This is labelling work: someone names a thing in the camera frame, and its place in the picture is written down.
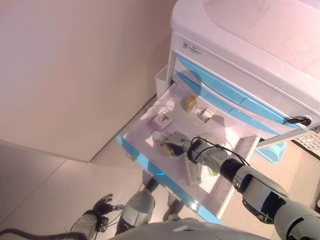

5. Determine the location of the white side storage bin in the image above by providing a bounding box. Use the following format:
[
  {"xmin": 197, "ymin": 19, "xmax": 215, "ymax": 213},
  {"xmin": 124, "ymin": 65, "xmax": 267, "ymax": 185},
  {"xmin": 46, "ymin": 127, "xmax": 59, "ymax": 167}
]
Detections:
[{"xmin": 153, "ymin": 64, "xmax": 169, "ymax": 98}]

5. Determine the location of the white medical cart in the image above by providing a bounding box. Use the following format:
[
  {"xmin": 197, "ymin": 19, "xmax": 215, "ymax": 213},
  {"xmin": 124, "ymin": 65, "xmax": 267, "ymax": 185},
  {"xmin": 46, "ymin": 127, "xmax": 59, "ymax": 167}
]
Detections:
[{"xmin": 153, "ymin": 0, "xmax": 320, "ymax": 221}]

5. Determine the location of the black cart lock key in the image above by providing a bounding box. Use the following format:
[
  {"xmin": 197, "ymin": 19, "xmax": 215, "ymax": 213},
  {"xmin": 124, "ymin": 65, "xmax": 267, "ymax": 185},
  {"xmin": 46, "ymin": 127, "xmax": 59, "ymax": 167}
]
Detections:
[{"xmin": 286, "ymin": 116, "xmax": 312, "ymax": 127}]

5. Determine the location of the clear foil medicine box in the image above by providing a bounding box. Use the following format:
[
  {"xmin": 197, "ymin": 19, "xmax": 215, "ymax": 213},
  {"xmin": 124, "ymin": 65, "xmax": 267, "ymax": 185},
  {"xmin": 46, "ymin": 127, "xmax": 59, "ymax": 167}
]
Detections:
[{"xmin": 198, "ymin": 107, "xmax": 216, "ymax": 124}]

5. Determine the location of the thick dark tether cable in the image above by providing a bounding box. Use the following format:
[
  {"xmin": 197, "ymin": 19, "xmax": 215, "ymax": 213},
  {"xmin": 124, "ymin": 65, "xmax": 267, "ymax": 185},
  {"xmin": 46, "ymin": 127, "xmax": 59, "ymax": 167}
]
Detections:
[{"xmin": 0, "ymin": 228, "xmax": 83, "ymax": 240}]

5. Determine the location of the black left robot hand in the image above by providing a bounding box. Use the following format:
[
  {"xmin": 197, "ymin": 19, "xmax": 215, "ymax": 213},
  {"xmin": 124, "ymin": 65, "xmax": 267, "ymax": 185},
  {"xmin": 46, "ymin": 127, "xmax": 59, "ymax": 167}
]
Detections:
[{"xmin": 93, "ymin": 193, "xmax": 125, "ymax": 217}]

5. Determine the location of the grey robot torso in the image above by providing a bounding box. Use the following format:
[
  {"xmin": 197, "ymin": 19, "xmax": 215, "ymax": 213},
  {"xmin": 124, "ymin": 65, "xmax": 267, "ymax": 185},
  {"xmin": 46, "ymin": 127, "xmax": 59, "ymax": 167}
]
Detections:
[{"xmin": 109, "ymin": 217, "xmax": 278, "ymax": 240}]

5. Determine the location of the black robot foot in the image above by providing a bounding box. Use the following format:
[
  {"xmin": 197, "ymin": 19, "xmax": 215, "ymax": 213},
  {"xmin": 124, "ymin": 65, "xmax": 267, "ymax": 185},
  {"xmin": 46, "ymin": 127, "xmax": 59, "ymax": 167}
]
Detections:
[
  {"xmin": 163, "ymin": 193, "xmax": 185, "ymax": 222},
  {"xmin": 142, "ymin": 171, "xmax": 161, "ymax": 195}
]

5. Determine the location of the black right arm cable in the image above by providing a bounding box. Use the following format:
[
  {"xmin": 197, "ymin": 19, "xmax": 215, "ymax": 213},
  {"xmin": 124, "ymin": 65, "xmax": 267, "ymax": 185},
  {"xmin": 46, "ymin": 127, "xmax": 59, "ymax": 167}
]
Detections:
[{"xmin": 189, "ymin": 136, "xmax": 251, "ymax": 167}]

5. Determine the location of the pink medicine box red print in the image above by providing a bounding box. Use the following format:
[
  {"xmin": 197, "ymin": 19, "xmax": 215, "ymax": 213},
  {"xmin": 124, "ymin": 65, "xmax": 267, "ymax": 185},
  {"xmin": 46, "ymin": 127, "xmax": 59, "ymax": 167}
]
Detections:
[{"xmin": 149, "ymin": 109, "xmax": 174, "ymax": 130}]

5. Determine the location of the white perforated side basket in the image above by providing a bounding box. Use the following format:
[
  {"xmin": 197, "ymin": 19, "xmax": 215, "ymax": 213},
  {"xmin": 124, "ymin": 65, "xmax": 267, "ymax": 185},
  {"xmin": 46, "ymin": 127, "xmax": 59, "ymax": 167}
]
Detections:
[{"xmin": 293, "ymin": 124, "xmax": 320, "ymax": 160}]

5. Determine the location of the blue white cart drawer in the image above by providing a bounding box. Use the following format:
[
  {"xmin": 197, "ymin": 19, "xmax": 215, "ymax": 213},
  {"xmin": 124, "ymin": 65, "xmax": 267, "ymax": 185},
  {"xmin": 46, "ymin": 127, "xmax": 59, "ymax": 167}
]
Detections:
[
  {"xmin": 176, "ymin": 53, "xmax": 301, "ymax": 130},
  {"xmin": 172, "ymin": 69, "xmax": 278, "ymax": 136},
  {"xmin": 115, "ymin": 81, "xmax": 261, "ymax": 221}
]

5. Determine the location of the black left robot foot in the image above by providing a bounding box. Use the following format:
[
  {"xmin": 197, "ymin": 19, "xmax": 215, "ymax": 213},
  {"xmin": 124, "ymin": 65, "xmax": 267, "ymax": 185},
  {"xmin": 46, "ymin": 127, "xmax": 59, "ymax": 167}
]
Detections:
[{"xmin": 142, "ymin": 171, "xmax": 161, "ymax": 195}]

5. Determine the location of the silver left robot leg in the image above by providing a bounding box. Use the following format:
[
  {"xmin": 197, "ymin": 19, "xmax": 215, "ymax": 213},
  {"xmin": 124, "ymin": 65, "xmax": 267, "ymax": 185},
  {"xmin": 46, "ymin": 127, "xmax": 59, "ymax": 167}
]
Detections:
[{"xmin": 114, "ymin": 188, "xmax": 156, "ymax": 236}]

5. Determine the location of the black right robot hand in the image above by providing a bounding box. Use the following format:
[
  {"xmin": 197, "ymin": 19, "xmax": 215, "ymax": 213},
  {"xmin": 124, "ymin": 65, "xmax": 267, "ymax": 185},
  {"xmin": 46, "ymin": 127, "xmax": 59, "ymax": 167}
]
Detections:
[{"xmin": 159, "ymin": 131, "xmax": 193, "ymax": 160}]

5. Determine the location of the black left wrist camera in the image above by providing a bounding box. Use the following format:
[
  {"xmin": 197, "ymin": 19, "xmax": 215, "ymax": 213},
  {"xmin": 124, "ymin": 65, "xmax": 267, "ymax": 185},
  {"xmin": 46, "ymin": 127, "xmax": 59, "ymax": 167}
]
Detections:
[{"xmin": 98, "ymin": 216, "xmax": 110, "ymax": 232}]

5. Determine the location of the white blue pill box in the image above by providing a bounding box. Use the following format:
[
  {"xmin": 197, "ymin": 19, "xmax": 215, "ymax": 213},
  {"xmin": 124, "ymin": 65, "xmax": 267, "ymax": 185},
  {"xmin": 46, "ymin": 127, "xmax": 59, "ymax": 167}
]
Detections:
[{"xmin": 184, "ymin": 158, "xmax": 203, "ymax": 186}]

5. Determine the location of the black right robot foot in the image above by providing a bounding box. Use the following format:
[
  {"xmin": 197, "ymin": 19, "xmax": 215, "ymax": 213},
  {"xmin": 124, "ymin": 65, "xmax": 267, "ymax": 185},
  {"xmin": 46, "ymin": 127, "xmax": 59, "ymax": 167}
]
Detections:
[{"xmin": 163, "ymin": 193, "xmax": 185, "ymax": 222}]

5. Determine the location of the blue lidded cart waste bin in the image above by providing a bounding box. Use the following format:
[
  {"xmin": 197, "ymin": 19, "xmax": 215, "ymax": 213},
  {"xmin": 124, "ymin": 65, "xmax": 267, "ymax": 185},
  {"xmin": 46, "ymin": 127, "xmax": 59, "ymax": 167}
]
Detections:
[{"xmin": 257, "ymin": 141, "xmax": 287, "ymax": 165}]

